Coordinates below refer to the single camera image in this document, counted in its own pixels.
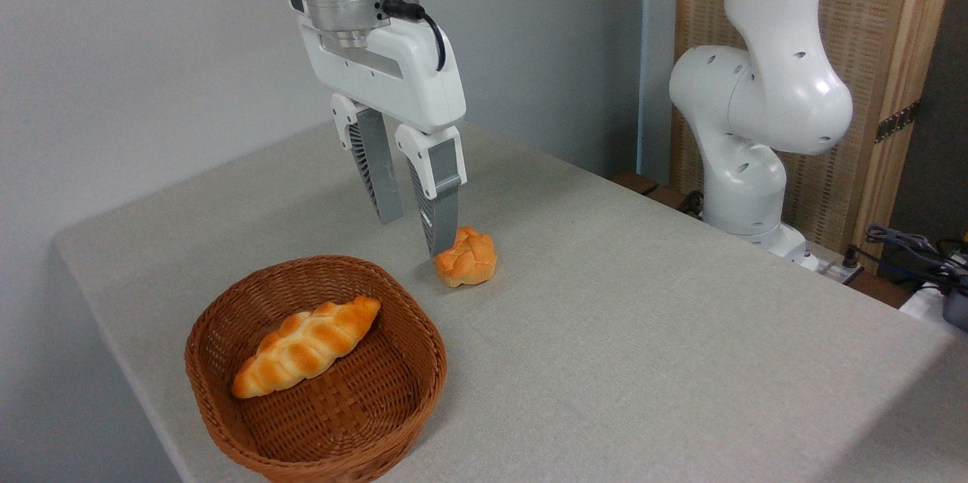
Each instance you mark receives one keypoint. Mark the brown wicker basket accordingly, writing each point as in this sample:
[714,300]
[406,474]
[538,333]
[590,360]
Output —
[355,415]

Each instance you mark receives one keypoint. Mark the long braided bread loaf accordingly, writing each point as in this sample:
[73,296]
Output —
[302,351]

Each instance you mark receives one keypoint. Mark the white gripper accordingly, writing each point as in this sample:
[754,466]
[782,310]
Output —
[416,86]

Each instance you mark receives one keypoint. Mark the dark grey round device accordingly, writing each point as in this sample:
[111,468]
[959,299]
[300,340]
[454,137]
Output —
[957,309]

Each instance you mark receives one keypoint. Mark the round knotted bread roll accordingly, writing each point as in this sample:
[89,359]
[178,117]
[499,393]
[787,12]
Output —
[469,260]

